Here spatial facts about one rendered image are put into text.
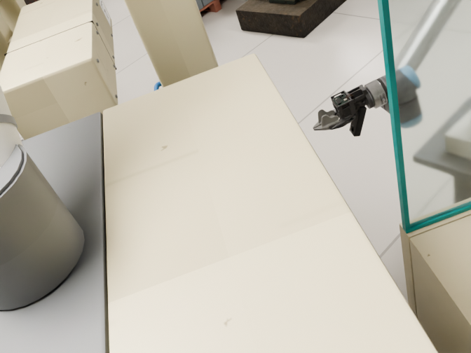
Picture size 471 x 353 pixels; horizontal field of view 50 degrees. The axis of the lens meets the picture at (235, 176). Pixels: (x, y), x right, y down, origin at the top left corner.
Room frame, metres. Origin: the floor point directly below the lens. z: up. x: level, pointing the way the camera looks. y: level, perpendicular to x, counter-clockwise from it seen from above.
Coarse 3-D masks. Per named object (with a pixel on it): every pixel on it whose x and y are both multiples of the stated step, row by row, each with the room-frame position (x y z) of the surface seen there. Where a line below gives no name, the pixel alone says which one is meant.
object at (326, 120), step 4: (324, 116) 1.37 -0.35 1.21; (328, 116) 1.37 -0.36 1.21; (336, 116) 1.37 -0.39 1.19; (324, 120) 1.37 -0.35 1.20; (328, 120) 1.37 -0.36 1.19; (332, 120) 1.37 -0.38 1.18; (336, 120) 1.37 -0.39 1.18; (324, 124) 1.37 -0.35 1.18; (328, 124) 1.37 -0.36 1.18; (332, 124) 1.37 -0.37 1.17; (316, 128) 1.39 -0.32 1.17; (320, 128) 1.37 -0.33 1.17; (324, 128) 1.37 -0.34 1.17; (328, 128) 1.36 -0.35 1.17
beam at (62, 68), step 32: (64, 0) 1.63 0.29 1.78; (96, 0) 1.60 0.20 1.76; (32, 32) 1.45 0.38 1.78; (64, 32) 1.36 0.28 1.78; (96, 32) 1.33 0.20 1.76; (32, 64) 1.22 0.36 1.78; (64, 64) 1.15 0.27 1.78; (96, 64) 1.14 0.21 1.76; (32, 96) 1.14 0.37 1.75; (64, 96) 1.14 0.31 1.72; (96, 96) 1.13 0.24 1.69; (32, 128) 1.14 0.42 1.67
